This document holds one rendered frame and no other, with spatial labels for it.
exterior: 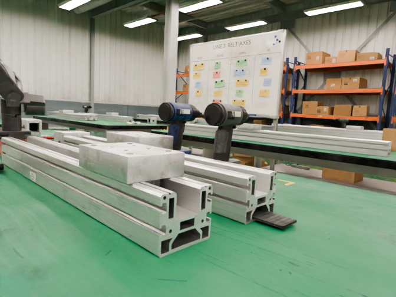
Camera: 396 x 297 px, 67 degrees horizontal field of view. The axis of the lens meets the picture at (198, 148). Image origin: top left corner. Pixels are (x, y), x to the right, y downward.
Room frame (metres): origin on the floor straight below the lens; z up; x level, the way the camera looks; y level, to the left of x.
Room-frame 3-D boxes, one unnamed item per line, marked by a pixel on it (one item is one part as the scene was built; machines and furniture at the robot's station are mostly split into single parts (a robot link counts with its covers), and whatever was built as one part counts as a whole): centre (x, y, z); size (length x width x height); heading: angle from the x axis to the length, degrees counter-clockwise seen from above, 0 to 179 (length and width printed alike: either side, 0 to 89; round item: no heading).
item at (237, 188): (0.82, 0.16, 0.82); 0.80 x 0.10 x 0.09; 46
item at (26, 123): (1.87, 1.06, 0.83); 0.11 x 0.10 x 0.10; 139
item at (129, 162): (0.51, 0.12, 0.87); 0.16 x 0.11 x 0.07; 46
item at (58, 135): (1.12, 0.49, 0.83); 0.12 x 0.09 x 0.10; 136
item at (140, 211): (0.69, 0.30, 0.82); 0.80 x 0.10 x 0.09; 46
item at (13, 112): (1.00, 0.62, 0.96); 0.07 x 0.06 x 0.07; 128
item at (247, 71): (4.03, -0.39, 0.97); 1.50 x 0.50 x 1.95; 46
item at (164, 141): (0.82, 0.16, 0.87); 0.16 x 0.11 x 0.07; 46
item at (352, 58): (9.81, -4.42, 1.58); 2.83 x 0.98 x 3.15; 46
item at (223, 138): (0.83, -0.09, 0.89); 0.20 x 0.08 x 0.22; 144
